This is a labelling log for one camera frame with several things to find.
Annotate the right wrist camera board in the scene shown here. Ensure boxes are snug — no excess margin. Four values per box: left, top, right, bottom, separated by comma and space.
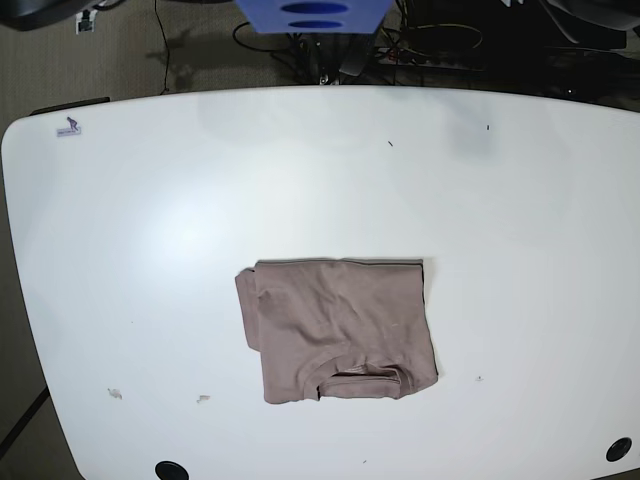
75, 10, 97, 35

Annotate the blue plastic mount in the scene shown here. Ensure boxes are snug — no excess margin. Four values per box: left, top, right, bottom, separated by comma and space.
236, 0, 392, 34

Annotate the small white sticker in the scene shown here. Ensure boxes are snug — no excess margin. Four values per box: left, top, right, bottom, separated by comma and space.
56, 116, 82, 137

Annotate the black table grommet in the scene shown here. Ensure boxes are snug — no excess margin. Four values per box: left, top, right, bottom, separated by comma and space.
154, 461, 189, 480
605, 437, 633, 463

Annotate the black table grommet right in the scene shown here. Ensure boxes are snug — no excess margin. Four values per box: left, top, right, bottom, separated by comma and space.
605, 437, 633, 463

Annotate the yellow cable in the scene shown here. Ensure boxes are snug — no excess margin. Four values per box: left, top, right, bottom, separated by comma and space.
379, 22, 485, 59

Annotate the black table grommet left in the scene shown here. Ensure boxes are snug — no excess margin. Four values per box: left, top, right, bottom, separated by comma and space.
154, 461, 189, 480

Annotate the mauve T-shirt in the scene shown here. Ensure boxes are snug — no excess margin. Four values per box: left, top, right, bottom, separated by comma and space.
235, 259, 439, 405

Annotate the small paper scrap left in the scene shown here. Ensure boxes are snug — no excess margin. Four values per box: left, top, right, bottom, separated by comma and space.
107, 388, 123, 400

